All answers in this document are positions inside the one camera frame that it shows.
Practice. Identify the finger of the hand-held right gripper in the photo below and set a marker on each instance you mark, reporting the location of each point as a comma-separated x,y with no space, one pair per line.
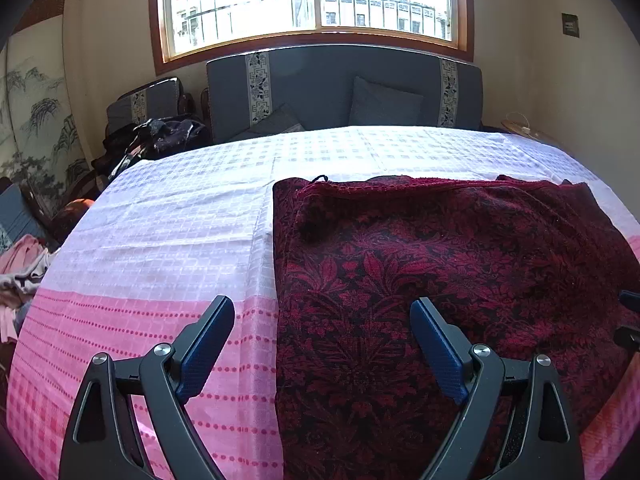
631,300
629,338

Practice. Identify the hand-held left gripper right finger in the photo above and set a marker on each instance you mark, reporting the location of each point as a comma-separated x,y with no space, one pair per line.
440,355

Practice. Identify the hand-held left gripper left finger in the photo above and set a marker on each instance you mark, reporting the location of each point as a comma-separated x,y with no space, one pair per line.
207,350

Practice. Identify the maroon patterned sweater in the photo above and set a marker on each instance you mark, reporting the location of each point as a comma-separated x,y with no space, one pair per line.
400,285

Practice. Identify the pink clothes pile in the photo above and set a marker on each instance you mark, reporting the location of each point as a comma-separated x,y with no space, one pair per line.
25,265

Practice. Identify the pink checked bed blanket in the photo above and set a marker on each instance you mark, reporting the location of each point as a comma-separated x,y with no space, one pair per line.
175,220

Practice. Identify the round wooden side table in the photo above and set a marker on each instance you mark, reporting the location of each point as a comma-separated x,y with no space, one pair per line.
545,138

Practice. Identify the dark bag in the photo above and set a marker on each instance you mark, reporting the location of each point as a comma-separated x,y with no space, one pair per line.
170,132

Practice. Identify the small blue pillow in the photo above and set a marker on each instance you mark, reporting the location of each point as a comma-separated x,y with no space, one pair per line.
275,124

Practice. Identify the dark wooden armchair blue cushion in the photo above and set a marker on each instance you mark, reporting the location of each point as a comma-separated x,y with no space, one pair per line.
12,210
125,107

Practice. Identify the large blue pillow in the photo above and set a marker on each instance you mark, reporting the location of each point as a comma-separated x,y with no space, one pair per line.
385,102

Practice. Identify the blue cushioned sofa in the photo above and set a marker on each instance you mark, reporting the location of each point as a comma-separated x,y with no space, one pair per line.
320,90

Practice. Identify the painted folding screen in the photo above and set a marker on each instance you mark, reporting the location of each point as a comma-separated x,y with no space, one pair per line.
40,110

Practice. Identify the wooden framed window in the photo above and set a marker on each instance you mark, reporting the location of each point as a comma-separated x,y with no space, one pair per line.
310,0

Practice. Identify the dark wall plaque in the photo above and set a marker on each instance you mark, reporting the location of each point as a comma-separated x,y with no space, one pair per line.
571,25

